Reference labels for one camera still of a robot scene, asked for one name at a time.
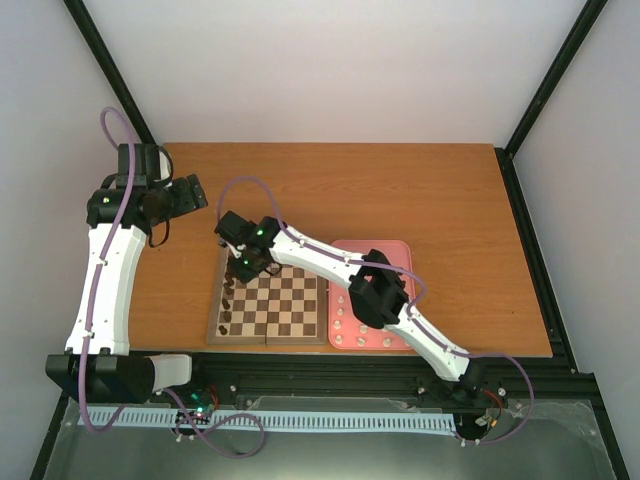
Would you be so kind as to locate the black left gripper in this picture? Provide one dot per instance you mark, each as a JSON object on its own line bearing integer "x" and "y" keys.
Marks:
{"x": 189, "y": 203}

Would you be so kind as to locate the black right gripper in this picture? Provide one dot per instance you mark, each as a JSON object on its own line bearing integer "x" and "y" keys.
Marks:
{"x": 242, "y": 275}

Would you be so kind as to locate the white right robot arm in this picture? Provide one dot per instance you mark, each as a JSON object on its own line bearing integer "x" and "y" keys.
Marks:
{"x": 375, "y": 289}

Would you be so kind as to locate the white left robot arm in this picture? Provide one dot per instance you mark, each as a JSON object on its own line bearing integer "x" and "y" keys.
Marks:
{"x": 96, "y": 365}

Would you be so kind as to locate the wooden chess board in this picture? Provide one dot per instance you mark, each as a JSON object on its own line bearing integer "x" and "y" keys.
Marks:
{"x": 289, "y": 308}

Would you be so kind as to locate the black aluminium frame rail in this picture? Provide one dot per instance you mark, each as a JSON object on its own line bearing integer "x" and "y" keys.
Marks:
{"x": 553, "y": 425}

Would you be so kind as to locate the light blue cable duct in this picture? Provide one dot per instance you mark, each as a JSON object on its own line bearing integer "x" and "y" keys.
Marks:
{"x": 305, "y": 421}

